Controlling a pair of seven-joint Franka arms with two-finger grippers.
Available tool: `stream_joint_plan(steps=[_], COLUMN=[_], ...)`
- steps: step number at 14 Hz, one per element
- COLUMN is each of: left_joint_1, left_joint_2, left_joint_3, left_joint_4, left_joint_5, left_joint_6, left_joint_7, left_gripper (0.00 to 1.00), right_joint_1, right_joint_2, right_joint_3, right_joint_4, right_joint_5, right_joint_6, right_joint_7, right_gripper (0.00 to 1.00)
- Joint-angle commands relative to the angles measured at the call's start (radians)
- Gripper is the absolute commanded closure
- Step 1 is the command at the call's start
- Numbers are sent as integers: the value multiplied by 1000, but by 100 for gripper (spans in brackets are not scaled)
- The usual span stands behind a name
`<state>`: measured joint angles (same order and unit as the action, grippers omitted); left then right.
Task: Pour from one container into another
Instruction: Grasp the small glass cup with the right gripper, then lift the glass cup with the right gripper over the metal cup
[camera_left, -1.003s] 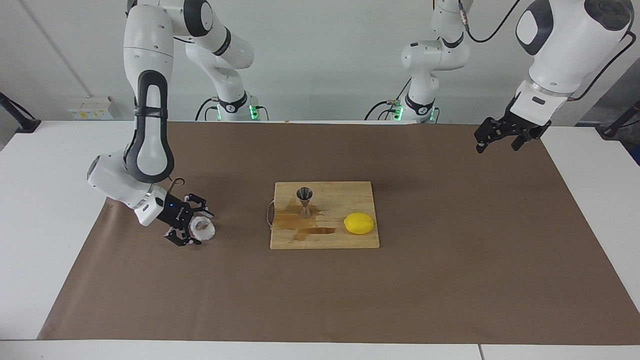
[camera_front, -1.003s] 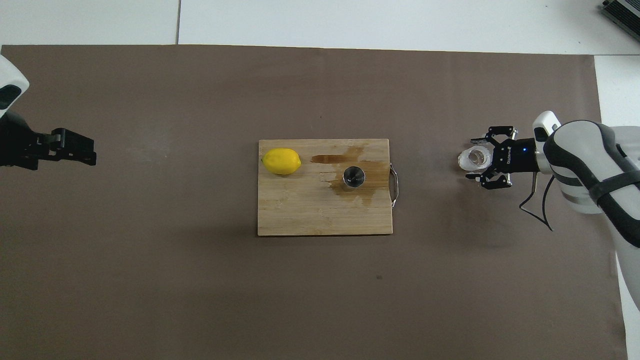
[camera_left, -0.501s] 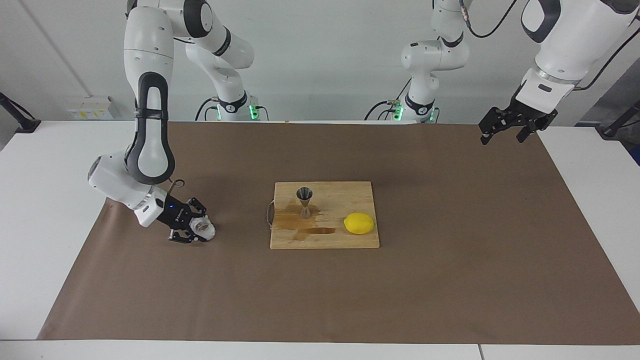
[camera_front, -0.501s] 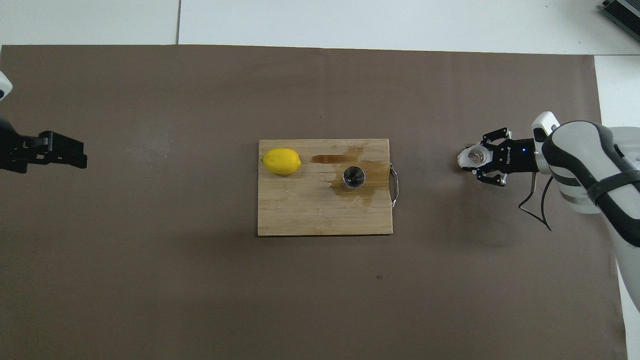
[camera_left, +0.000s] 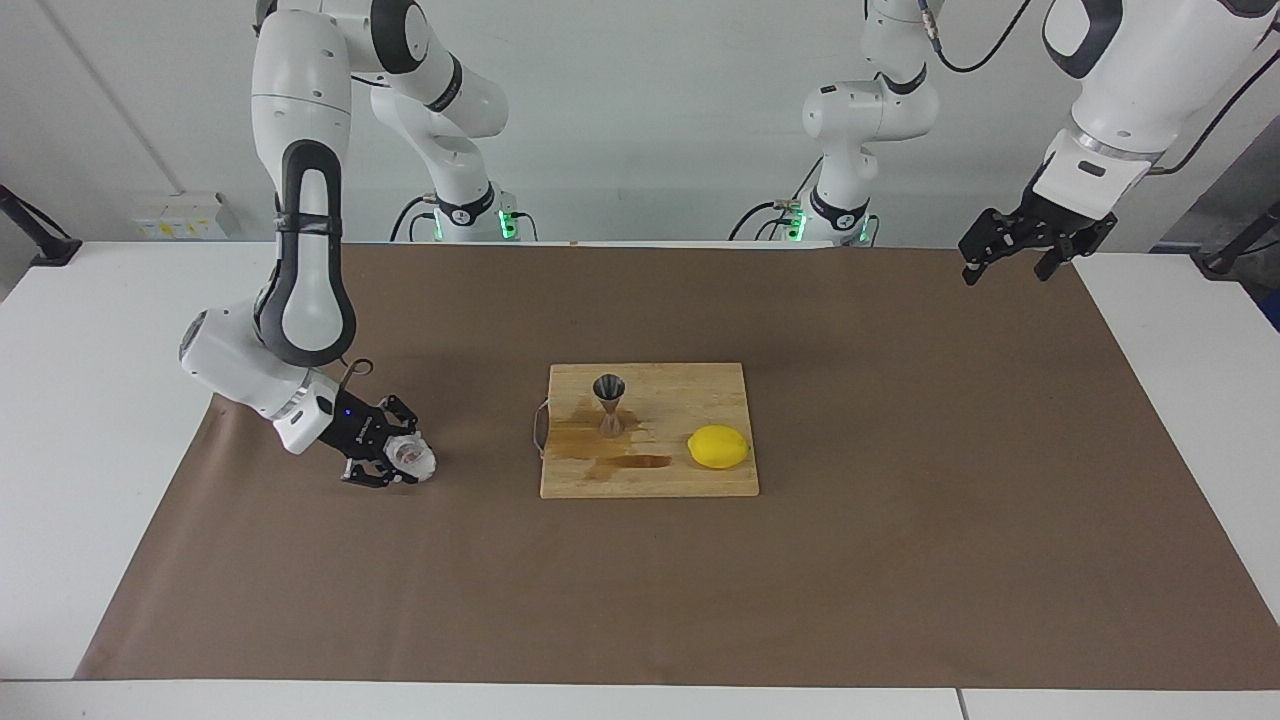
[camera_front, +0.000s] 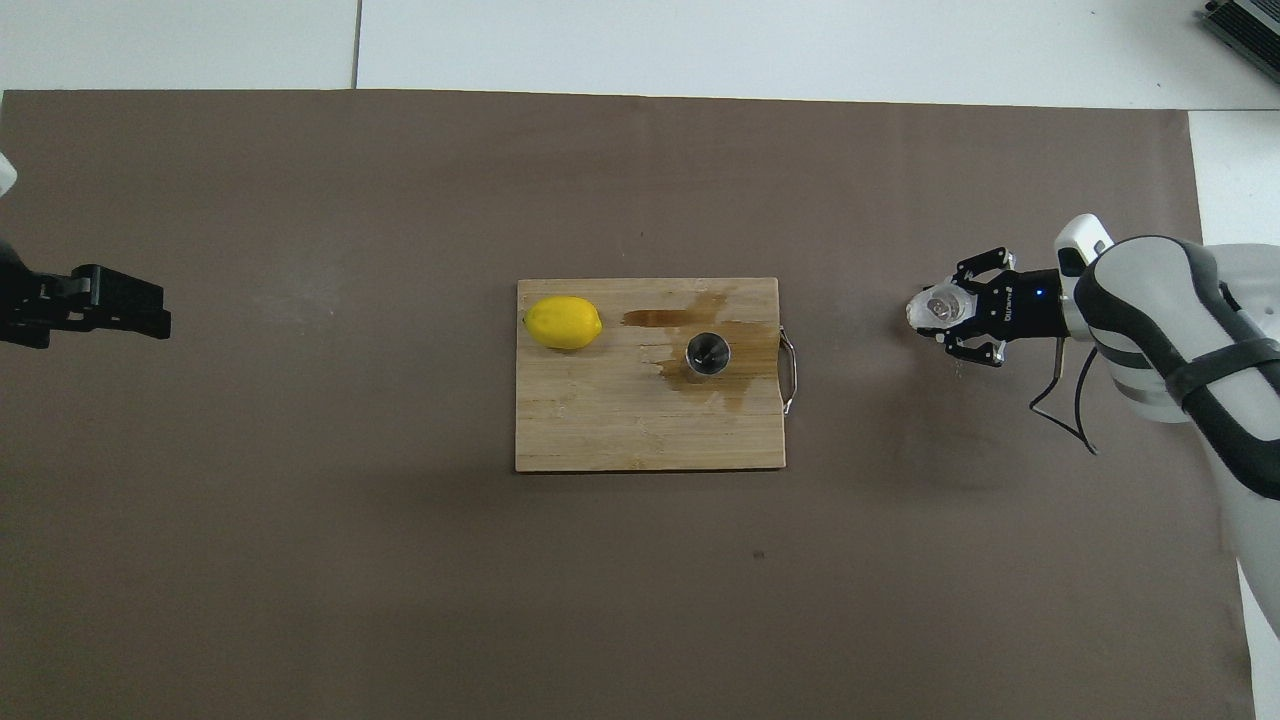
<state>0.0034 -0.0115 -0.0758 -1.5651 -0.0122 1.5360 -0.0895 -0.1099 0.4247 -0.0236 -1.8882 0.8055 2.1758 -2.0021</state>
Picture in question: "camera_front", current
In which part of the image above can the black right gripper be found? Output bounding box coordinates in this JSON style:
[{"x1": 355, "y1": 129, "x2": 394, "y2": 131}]
[{"x1": 943, "y1": 246, "x2": 1069, "y2": 369}]

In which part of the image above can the yellow lemon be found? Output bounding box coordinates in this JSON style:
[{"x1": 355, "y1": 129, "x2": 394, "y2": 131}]
[{"x1": 523, "y1": 295, "x2": 604, "y2": 351}]

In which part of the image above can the wooden cutting board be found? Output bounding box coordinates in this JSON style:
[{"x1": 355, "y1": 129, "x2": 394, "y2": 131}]
[{"x1": 515, "y1": 277, "x2": 799, "y2": 474}]

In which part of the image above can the brown paper table mat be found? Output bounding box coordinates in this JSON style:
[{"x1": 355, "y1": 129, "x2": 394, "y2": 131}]
[{"x1": 0, "y1": 88, "x2": 1256, "y2": 720}]

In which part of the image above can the grey finned power supply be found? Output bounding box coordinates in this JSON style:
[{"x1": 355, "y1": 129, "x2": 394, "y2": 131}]
[{"x1": 1200, "y1": 0, "x2": 1280, "y2": 83}]

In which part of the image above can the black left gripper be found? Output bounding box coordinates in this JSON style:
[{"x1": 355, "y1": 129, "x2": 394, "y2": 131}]
[{"x1": 0, "y1": 240, "x2": 173, "y2": 349}]

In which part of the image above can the steel double jigger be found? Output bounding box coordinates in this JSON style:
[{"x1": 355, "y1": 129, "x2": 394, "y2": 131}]
[{"x1": 685, "y1": 331, "x2": 733, "y2": 377}]

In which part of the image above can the clear textured glass cup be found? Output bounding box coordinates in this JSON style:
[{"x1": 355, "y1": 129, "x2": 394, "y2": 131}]
[{"x1": 906, "y1": 285, "x2": 973, "y2": 339}]

